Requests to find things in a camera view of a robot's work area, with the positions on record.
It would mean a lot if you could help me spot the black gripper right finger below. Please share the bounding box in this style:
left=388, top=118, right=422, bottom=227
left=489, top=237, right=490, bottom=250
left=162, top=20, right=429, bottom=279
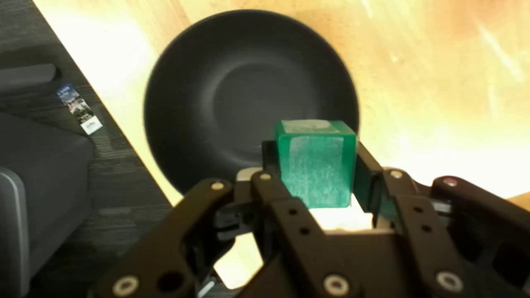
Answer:
left=354, top=148, right=530, bottom=298

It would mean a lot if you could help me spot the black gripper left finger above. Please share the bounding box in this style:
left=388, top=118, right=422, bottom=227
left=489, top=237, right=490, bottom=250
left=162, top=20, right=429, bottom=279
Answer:
left=93, top=141, right=354, bottom=298

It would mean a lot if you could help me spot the green block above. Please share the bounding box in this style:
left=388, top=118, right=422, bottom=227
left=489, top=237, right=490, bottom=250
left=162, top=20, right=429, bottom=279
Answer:
left=275, top=120, right=358, bottom=209

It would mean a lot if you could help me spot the black bowl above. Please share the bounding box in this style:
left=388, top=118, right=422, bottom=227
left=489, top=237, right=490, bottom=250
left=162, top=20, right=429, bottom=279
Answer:
left=144, top=10, right=359, bottom=192

